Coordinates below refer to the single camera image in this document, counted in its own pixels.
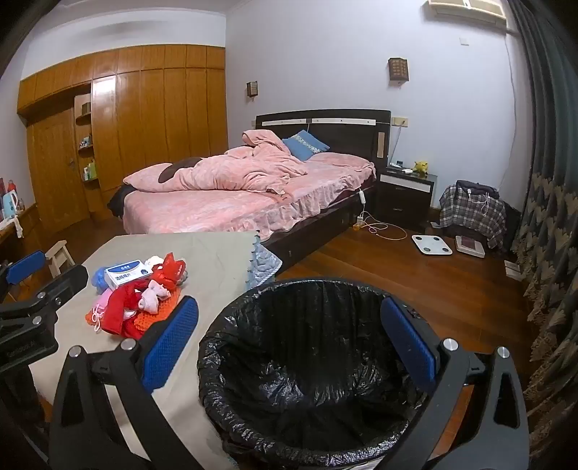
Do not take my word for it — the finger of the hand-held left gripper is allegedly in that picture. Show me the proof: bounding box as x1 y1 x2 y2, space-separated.
0 266 89 334
0 250 47 301

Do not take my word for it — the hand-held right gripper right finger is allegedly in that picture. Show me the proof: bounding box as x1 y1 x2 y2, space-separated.
375 296 530 470

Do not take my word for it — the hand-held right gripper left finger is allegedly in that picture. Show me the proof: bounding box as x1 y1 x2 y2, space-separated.
47 296 213 470

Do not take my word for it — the blue plastic bag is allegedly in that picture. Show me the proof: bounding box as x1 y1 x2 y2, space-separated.
91 266 112 294

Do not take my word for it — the trash bin with black bag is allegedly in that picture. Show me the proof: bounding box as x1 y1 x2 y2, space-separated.
197 278 445 470

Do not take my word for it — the small white wooden stool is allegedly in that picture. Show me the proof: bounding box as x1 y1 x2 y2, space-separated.
45 241 77 279

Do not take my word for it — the orange foam net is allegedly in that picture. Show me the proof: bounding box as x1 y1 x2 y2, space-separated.
131 289 184 341

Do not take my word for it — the wooden side cabinet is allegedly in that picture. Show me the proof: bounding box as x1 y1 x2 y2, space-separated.
0 202 46 276

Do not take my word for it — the pink sock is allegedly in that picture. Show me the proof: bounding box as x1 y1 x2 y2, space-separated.
138 280 171 313

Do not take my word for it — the red foam net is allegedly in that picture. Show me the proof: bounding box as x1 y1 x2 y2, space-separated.
106 280 154 339

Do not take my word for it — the white and blue box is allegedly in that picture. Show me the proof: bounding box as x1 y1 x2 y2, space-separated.
105 258 153 291

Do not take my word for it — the red plastic bag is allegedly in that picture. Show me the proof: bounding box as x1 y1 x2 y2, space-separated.
151 252 188 290

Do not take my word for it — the dark cloth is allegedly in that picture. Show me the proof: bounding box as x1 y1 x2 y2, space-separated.
107 184 136 220

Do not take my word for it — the white bathroom scale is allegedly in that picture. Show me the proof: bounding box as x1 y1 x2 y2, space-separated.
412 234 453 256

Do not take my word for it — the white-rimmed maroon scale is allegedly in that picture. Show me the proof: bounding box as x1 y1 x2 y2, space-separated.
454 235 487 259

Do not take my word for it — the grey quilted pad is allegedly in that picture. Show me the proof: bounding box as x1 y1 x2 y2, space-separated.
246 237 284 291

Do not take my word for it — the plaid cloth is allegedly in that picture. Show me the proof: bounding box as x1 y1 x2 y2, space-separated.
439 183 509 252

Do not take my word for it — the pink bed sheet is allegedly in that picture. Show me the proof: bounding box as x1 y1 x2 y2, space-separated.
122 153 378 240

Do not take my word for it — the dark nightstand with white drawer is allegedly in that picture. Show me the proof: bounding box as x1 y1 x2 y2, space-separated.
376 167 438 225

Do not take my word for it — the dark bag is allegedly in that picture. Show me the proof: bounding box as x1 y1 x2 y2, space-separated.
455 180 500 200

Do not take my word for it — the wooden wardrobe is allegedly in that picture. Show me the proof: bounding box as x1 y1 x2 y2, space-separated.
17 44 227 223

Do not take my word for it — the pink duvet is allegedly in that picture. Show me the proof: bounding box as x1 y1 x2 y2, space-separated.
123 129 313 196

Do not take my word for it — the dark patterned curtain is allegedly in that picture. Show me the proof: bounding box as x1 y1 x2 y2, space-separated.
508 0 578 470

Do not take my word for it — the dark wooden bed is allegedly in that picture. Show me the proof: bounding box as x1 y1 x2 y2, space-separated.
108 110 392 272

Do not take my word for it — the blue pillow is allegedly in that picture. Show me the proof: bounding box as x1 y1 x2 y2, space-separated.
282 130 331 162

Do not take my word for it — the white air conditioner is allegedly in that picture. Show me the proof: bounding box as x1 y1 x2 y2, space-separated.
427 0 509 33

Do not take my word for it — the orange mask with white string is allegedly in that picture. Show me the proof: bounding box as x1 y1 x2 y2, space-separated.
82 302 110 334

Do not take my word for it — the white floor cable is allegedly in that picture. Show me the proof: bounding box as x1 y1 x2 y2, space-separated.
361 203 408 241

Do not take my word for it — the large wall lamp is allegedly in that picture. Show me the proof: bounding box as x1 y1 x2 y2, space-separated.
388 57 410 83

